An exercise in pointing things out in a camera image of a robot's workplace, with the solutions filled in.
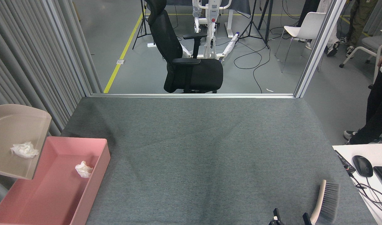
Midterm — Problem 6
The slim black device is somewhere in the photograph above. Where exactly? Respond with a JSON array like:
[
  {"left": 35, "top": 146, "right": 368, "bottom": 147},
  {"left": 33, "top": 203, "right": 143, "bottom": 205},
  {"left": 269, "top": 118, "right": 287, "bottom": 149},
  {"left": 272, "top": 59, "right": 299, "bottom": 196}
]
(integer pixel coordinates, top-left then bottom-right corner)
[{"left": 335, "top": 150, "right": 356, "bottom": 174}]

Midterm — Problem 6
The desk with dark cloth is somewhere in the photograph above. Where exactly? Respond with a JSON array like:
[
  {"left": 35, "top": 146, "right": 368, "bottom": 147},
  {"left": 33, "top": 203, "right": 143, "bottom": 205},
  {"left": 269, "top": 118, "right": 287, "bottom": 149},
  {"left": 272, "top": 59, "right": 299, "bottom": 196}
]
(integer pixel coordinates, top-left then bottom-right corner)
[{"left": 164, "top": 0, "right": 252, "bottom": 38}]

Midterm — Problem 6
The grey chair white frame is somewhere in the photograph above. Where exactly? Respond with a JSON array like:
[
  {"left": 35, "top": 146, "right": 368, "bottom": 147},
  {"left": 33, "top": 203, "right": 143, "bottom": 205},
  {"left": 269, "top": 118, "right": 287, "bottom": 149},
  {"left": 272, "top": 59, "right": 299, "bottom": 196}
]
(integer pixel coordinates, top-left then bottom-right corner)
[{"left": 339, "top": 30, "right": 382, "bottom": 89}]

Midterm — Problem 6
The black tripod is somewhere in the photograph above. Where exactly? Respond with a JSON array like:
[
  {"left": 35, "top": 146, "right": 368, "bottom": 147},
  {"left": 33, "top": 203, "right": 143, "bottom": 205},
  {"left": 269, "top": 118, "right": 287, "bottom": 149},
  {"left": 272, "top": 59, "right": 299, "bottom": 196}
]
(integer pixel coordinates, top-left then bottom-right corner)
[
  {"left": 239, "top": 0, "right": 274, "bottom": 50},
  {"left": 132, "top": 0, "right": 152, "bottom": 50}
]

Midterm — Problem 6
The black device cable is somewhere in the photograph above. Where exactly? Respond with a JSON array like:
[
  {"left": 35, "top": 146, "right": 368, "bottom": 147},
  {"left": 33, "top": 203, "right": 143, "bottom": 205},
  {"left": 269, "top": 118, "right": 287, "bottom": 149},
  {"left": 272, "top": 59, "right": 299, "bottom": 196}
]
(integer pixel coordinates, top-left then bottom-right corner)
[{"left": 350, "top": 172, "right": 382, "bottom": 218}]

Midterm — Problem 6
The person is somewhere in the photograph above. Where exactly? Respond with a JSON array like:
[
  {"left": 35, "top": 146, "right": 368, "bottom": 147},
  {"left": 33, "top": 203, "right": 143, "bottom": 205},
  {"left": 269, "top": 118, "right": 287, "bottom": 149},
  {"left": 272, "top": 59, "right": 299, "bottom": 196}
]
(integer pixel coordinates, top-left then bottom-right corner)
[
  {"left": 305, "top": 0, "right": 341, "bottom": 57},
  {"left": 344, "top": 45, "right": 382, "bottom": 145},
  {"left": 339, "top": 0, "right": 379, "bottom": 58}
]

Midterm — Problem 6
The black office chair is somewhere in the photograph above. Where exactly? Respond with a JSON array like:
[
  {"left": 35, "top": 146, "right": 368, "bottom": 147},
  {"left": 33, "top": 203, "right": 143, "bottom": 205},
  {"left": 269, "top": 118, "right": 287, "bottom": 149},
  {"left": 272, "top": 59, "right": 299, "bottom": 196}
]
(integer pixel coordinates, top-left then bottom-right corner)
[{"left": 146, "top": 0, "right": 224, "bottom": 94}]

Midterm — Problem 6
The black floor cable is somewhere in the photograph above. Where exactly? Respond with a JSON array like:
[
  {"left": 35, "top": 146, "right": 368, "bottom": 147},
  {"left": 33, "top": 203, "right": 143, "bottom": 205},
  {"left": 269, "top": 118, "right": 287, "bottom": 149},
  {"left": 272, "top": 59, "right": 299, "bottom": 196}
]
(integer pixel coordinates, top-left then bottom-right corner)
[{"left": 234, "top": 40, "right": 271, "bottom": 93}]

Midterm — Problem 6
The beige plastic dustpan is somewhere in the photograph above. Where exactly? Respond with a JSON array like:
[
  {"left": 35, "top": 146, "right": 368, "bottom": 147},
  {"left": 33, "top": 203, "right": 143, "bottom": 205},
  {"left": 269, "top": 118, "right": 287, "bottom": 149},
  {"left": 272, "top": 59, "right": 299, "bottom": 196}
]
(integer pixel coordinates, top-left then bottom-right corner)
[{"left": 0, "top": 104, "right": 52, "bottom": 180}]

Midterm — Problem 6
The white paper ball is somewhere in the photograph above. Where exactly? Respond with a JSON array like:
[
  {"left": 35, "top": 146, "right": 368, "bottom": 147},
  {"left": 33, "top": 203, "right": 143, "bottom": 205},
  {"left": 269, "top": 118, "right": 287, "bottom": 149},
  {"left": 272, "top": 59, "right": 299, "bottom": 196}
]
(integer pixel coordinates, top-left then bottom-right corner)
[
  {"left": 75, "top": 161, "right": 93, "bottom": 178},
  {"left": 10, "top": 142, "right": 40, "bottom": 158}
]

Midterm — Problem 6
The silver frame rail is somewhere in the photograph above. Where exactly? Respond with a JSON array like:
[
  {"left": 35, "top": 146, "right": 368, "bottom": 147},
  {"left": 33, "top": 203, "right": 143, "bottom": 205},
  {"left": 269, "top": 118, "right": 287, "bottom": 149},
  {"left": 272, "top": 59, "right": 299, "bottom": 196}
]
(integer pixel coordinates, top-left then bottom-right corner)
[{"left": 90, "top": 93, "right": 296, "bottom": 99}]

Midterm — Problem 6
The white side table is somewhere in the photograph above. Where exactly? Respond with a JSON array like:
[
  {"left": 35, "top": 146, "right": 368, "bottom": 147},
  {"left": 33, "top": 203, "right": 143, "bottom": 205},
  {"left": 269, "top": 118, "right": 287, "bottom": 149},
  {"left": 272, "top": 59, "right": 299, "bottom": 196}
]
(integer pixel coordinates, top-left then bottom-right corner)
[{"left": 332, "top": 143, "right": 382, "bottom": 225}]

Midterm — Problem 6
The white stand on wheels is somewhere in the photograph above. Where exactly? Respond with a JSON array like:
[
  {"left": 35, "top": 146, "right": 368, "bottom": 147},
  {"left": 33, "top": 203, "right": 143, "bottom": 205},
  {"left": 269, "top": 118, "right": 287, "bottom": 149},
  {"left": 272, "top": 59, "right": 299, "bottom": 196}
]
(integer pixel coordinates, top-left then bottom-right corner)
[{"left": 179, "top": 0, "right": 241, "bottom": 62}]

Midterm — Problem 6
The black mouse cable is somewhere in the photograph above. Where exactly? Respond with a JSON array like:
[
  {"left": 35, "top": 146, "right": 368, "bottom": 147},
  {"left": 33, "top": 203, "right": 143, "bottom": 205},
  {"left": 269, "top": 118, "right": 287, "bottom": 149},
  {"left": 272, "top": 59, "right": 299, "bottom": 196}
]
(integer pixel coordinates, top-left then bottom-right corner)
[{"left": 364, "top": 177, "right": 382, "bottom": 203}]

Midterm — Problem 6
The pink plastic bin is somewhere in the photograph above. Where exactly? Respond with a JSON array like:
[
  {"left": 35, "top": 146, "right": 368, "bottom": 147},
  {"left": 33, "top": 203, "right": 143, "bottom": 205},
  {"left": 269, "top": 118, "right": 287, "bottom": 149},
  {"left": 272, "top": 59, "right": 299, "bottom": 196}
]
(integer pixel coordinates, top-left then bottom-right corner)
[{"left": 0, "top": 136, "right": 111, "bottom": 225}]

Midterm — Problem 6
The black computer mouse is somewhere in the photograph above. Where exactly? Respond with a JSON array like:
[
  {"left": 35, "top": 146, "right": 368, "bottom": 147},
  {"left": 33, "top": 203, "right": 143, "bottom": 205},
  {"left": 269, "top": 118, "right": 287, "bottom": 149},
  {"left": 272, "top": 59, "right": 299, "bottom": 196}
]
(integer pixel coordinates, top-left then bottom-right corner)
[{"left": 352, "top": 155, "right": 374, "bottom": 178}]

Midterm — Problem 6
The beige hand brush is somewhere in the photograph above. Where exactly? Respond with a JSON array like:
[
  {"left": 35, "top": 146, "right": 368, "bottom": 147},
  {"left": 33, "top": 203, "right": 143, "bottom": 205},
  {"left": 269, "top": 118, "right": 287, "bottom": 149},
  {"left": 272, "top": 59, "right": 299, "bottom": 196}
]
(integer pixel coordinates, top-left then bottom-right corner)
[{"left": 310, "top": 179, "right": 340, "bottom": 225}]

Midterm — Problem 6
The white plastic chair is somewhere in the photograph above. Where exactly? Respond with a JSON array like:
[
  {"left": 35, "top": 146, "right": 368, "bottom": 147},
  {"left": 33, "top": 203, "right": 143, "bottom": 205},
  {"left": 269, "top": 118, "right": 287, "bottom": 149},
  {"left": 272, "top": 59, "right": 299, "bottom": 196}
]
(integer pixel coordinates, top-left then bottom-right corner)
[{"left": 275, "top": 12, "right": 327, "bottom": 73}]

